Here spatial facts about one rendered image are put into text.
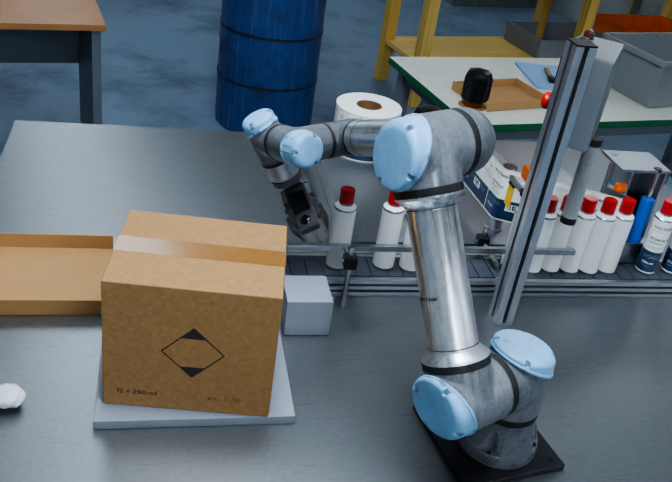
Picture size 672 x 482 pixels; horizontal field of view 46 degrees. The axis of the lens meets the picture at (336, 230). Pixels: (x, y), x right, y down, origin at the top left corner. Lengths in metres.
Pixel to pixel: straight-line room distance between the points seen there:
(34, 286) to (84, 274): 0.11
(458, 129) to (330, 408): 0.60
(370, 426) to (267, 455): 0.21
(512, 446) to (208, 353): 0.57
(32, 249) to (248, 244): 0.67
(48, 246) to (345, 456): 0.89
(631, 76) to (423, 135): 2.59
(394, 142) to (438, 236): 0.17
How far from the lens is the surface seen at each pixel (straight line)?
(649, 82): 3.70
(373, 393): 1.61
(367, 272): 1.87
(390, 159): 1.27
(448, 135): 1.27
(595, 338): 1.96
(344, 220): 1.78
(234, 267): 1.39
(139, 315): 1.38
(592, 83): 1.65
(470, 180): 2.26
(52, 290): 1.83
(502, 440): 1.49
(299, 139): 1.56
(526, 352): 1.42
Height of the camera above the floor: 1.89
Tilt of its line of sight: 30 degrees down
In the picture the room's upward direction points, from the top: 9 degrees clockwise
